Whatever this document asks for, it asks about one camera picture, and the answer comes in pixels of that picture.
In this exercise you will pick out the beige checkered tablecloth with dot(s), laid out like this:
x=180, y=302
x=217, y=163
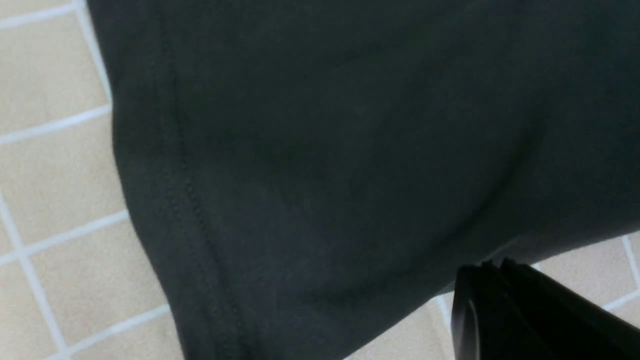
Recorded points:
x=76, y=283

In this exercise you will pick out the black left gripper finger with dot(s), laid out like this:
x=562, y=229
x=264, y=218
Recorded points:
x=514, y=312

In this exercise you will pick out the dark gray long-sleeve top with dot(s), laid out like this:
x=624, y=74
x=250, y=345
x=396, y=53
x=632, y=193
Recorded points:
x=304, y=174

